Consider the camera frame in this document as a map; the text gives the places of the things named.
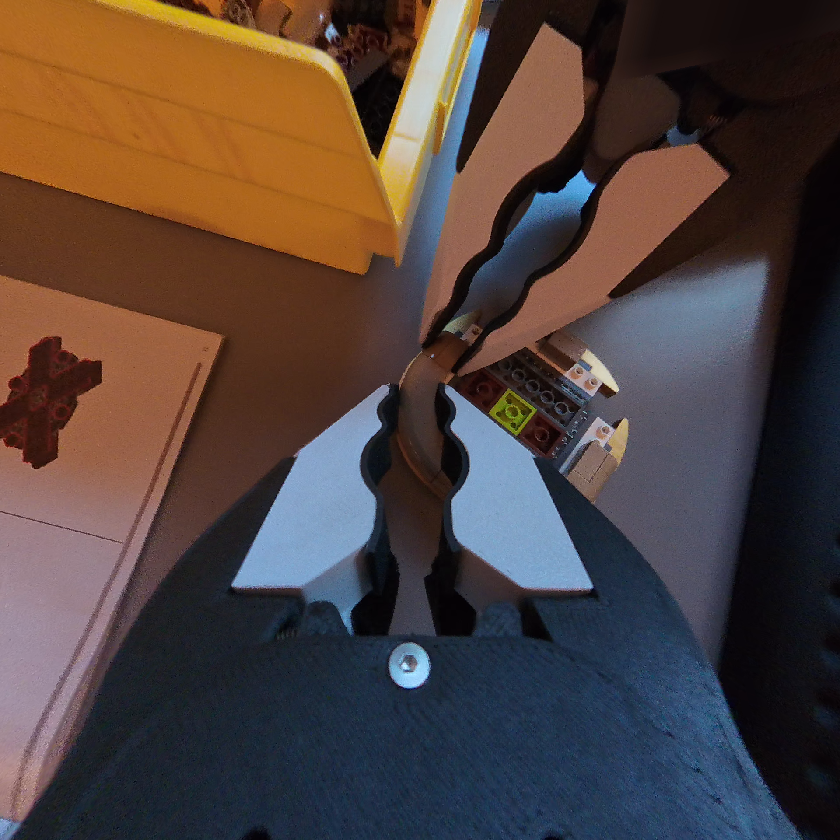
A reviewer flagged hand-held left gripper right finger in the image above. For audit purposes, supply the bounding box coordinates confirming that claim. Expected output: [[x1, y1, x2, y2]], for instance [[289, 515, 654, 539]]
[[423, 384, 599, 636]]

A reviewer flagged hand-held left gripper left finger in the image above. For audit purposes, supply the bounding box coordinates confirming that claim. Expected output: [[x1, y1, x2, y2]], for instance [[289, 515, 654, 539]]
[[230, 384, 403, 636]]

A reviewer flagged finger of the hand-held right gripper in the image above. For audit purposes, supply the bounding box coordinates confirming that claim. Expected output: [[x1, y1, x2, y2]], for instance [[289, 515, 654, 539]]
[[458, 143, 733, 375], [419, 21, 586, 350]]

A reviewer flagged toy brick model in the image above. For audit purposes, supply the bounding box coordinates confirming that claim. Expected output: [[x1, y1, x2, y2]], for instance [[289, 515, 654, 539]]
[[455, 330, 631, 505]]

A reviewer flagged tan arch brick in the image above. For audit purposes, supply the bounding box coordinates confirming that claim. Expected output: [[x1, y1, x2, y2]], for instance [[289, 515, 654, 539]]
[[395, 330, 485, 501]]

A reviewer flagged pile of brown toy bricks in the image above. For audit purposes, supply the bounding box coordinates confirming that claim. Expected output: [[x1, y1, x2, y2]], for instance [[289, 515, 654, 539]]
[[161, 0, 435, 158]]

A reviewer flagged yellow plastic bin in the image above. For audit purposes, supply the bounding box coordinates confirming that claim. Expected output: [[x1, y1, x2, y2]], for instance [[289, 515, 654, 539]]
[[0, 0, 484, 277]]

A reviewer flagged grey desk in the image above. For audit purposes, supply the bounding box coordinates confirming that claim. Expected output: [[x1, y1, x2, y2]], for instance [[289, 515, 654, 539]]
[[0, 59, 788, 821]]

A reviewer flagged open instruction booklet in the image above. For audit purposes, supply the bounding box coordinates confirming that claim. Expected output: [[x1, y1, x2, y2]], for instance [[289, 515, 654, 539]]
[[0, 274, 225, 823]]

